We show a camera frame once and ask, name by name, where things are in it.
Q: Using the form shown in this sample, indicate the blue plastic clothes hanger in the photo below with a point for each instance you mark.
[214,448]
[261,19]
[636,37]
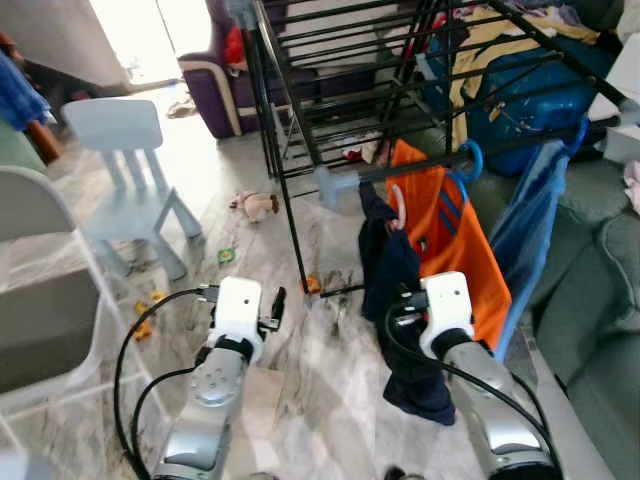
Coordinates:
[478,152]

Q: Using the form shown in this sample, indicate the navy blue garment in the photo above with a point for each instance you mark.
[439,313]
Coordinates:
[400,280]

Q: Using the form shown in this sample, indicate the small orange toy block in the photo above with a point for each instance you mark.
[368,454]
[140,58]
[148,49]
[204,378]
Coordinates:
[312,285]

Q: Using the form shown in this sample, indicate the small green toy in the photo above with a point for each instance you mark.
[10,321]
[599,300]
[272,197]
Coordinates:
[226,256]

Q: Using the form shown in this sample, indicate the orange shirt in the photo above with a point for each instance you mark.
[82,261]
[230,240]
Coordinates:
[450,240]

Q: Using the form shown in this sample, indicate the small beige plush toy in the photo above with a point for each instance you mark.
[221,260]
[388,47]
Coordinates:
[255,205]

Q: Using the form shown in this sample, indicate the orange toy pieces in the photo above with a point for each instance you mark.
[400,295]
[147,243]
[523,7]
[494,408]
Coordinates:
[143,330]

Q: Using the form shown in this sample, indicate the black metal drying rack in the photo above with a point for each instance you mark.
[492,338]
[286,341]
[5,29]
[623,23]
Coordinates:
[335,187]

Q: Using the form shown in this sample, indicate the blue shirt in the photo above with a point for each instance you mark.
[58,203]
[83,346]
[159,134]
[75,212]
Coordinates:
[525,230]

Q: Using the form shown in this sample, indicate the green leather sofa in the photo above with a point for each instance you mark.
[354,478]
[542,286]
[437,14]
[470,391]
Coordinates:
[590,300]

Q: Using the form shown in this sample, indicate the purple armchair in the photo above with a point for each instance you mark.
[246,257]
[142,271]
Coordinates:
[215,90]

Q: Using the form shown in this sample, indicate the grey white folding chair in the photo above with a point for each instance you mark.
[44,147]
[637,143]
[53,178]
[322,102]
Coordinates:
[40,330]

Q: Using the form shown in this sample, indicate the light blue kid chair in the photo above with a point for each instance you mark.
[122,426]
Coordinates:
[120,130]

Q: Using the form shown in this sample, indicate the big blue bag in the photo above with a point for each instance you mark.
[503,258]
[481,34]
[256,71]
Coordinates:
[530,100]

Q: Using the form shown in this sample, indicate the mustard yellow cloth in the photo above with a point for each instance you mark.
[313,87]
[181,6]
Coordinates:
[480,40]

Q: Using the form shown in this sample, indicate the white printer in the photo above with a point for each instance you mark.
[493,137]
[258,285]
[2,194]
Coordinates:
[625,80]

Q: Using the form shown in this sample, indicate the hanging blue cloth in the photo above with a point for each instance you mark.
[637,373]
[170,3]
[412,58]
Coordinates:
[18,95]

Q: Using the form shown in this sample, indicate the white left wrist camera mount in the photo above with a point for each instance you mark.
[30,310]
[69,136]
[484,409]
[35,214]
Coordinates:
[238,305]

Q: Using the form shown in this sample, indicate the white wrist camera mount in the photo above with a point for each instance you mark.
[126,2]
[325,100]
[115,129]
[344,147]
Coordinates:
[447,300]
[238,305]

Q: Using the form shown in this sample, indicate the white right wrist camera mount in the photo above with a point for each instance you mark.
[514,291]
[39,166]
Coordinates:
[447,300]

